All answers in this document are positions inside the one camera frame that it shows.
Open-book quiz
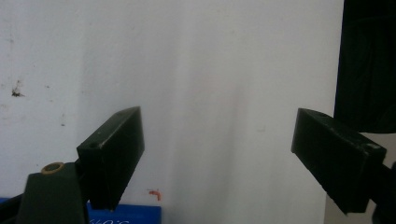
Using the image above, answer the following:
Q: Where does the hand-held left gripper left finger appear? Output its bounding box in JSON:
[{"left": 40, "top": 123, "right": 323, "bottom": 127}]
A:
[{"left": 76, "top": 105, "right": 146, "bottom": 212}]

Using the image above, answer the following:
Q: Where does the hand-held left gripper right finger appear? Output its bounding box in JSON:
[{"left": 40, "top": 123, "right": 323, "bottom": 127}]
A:
[{"left": 290, "top": 107, "right": 388, "bottom": 215}]

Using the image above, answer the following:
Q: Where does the blue flat object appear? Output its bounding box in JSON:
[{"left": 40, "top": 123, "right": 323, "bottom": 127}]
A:
[{"left": 0, "top": 197, "right": 163, "bottom": 224}]

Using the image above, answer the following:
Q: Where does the dark cloth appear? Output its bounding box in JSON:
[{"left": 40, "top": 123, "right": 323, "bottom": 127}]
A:
[{"left": 333, "top": 0, "right": 396, "bottom": 134}]

